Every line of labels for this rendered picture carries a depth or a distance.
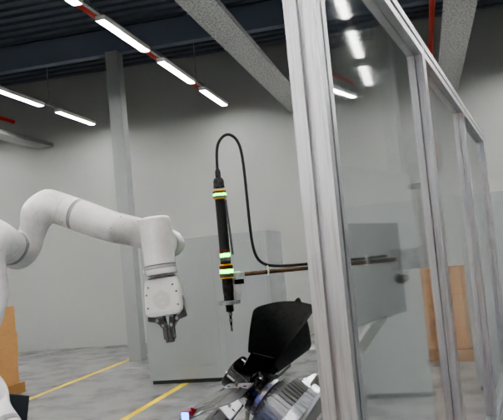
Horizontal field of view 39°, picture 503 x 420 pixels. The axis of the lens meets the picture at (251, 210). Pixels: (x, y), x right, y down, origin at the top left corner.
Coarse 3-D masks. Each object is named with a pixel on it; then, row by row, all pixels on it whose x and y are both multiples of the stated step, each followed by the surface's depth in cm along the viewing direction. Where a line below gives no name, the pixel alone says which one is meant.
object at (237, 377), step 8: (240, 360) 233; (232, 368) 231; (240, 368) 231; (224, 376) 232; (232, 376) 231; (240, 376) 230; (248, 376) 230; (256, 376) 232; (272, 376) 231; (224, 384) 233; (256, 384) 230; (264, 384) 227; (248, 392) 230; (256, 392) 226; (248, 400) 227; (248, 408) 228
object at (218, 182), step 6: (216, 174) 230; (216, 180) 229; (222, 180) 229; (216, 186) 229; (222, 186) 229; (222, 282) 227; (228, 282) 227; (222, 288) 228; (228, 288) 226; (228, 294) 226; (228, 300) 226; (228, 306) 226
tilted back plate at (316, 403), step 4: (316, 396) 216; (320, 396) 216; (316, 400) 216; (320, 400) 220; (312, 404) 217; (316, 404) 220; (320, 404) 227; (308, 408) 217; (312, 408) 217; (316, 408) 226; (320, 408) 234; (308, 412) 217; (312, 412) 224; (316, 412) 233; (320, 412) 241; (304, 416) 218; (308, 416) 220; (312, 416) 229; (316, 416) 239
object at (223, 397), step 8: (216, 392) 221; (224, 392) 218; (232, 392) 217; (240, 392) 216; (208, 400) 214; (216, 400) 212; (224, 400) 209; (232, 400) 205; (200, 408) 209; (208, 408) 204; (216, 408) 201; (192, 416) 204
